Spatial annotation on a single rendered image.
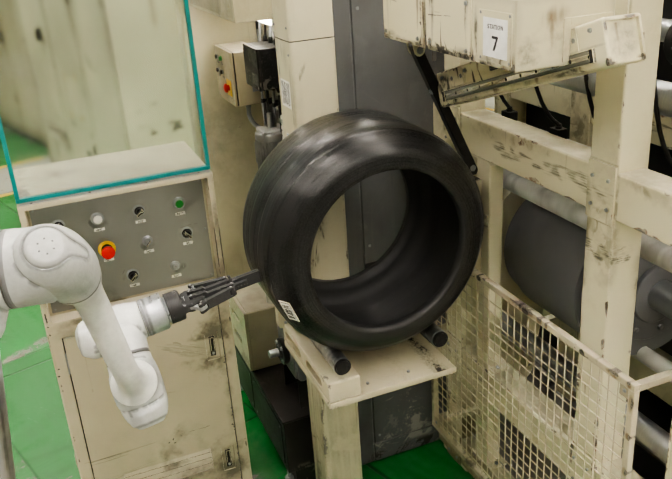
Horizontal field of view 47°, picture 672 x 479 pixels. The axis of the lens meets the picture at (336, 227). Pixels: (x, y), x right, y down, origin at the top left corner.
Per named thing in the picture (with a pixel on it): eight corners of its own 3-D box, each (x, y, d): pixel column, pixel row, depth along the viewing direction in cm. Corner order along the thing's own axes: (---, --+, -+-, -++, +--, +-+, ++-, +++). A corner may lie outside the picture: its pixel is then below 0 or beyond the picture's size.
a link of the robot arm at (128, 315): (137, 304, 189) (155, 353, 185) (73, 327, 184) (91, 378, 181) (133, 292, 179) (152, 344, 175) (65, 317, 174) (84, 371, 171)
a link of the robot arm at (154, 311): (134, 294, 184) (158, 285, 186) (145, 325, 188) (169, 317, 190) (140, 310, 177) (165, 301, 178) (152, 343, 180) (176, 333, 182)
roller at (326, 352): (286, 313, 224) (293, 300, 223) (299, 318, 226) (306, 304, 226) (332, 373, 194) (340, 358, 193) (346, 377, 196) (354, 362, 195)
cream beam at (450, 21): (381, 38, 208) (379, -19, 202) (462, 28, 216) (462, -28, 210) (512, 75, 155) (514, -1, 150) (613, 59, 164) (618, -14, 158)
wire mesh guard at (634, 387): (431, 424, 267) (427, 239, 240) (436, 423, 268) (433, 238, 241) (611, 627, 190) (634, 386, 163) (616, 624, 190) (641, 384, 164)
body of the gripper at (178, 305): (165, 303, 179) (203, 289, 181) (158, 289, 186) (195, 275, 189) (174, 330, 182) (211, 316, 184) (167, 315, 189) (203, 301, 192)
